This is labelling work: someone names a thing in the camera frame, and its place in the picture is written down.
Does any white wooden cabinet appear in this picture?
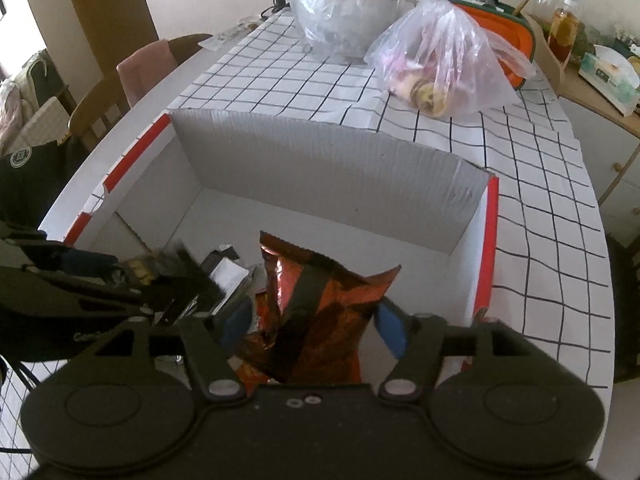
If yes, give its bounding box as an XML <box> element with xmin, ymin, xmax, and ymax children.
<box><xmin>555</xmin><ymin>90</ymin><xmax>640</xmax><ymax>211</ymax></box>

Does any dark chair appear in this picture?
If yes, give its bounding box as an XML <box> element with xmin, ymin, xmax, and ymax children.
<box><xmin>602</xmin><ymin>232</ymin><xmax>640</xmax><ymax>386</ymax></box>

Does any glass jar with amber contents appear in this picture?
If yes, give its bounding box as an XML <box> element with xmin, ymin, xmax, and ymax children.
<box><xmin>547</xmin><ymin>0</ymin><xmax>581</xmax><ymax>68</ymax></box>

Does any wooden desktop rack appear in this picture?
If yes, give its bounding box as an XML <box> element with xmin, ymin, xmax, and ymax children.
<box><xmin>525</xmin><ymin>12</ymin><xmax>568</xmax><ymax>98</ymax></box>

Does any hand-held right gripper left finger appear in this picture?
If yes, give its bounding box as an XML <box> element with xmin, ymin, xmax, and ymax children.
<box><xmin>87</xmin><ymin>297</ymin><xmax>253</xmax><ymax>403</ymax></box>

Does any pile of clothes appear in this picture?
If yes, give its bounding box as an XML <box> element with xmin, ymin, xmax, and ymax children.
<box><xmin>0</xmin><ymin>50</ymin><xmax>68</xmax><ymax>156</ymax></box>

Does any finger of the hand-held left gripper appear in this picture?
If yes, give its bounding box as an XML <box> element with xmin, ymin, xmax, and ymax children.
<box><xmin>115</xmin><ymin>252</ymin><xmax>226</xmax><ymax>326</ymax></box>
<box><xmin>10</xmin><ymin>237</ymin><xmax>121</xmax><ymax>281</ymax></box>

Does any orange folding container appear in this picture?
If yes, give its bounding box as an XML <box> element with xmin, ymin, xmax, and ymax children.
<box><xmin>452</xmin><ymin>2</ymin><xmax>538</xmax><ymax>81</ymax></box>

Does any clear plastic bag with food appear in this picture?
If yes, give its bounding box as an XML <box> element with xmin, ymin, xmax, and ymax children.
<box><xmin>365</xmin><ymin>0</ymin><xmax>538</xmax><ymax>118</ymax></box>

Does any wooden door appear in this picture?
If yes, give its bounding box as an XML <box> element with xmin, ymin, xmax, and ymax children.
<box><xmin>60</xmin><ymin>0</ymin><xmax>160</xmax><ymax>91</ymax></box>

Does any dark and white snack packet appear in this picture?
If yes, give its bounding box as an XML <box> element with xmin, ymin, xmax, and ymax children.
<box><xmin>200</xmin><ymin>244</ymin><xmax>251</xmax><ymax>307</ymax></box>

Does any red cardboard box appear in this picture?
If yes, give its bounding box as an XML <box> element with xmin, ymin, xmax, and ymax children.
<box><xmin>37</xmin><ymin>108</ymin><xmax>501</xmax><ymax>331</ymax></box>

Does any dark jacket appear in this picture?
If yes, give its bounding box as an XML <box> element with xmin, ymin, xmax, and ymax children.
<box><xmin>0</xmin><ymin>135</ymin><xmax>96</xmax><ymax>231</ymax></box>

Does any clear plastic bag with bowl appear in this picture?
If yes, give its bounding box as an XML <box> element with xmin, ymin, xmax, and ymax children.
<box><xmin>260</xmin><ymin>0</ymin><xmax>436</xmax><ymax>61</ymax></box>

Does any red foil snack bag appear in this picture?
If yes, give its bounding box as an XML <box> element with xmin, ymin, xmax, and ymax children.
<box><xmin>235</xmin><ymin>231</ymin><xmax>403</xmax><ymax>386</ymax></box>

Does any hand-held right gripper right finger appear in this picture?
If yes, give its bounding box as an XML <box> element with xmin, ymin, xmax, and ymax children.
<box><xmin>372</xmin><ymin>300</ymin><xmax>536</xmax><ymax>403</ymax></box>

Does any tissue box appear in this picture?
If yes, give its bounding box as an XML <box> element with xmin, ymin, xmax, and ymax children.
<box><xmin>578</xmin><ymin>45</ymin><xmax>640</xmax><ymax>116</ymax></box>

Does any wooden chair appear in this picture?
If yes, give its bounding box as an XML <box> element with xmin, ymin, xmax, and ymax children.
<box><xmin>67</xmin><ymin>32</ymin><xmax>213</xmax><ymax>153</ymax></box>

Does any small clear packet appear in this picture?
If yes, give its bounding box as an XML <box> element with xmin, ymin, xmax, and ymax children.
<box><xmin>200</xmin><ymin>17</ymin><xmax>261</xmax><ymax>51</ymax></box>

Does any pink cloth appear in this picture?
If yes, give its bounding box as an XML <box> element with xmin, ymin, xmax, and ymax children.
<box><xmin>116</xmin><ymin>40</ymin><xmax>177</xmax><ymax>108</ymax></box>

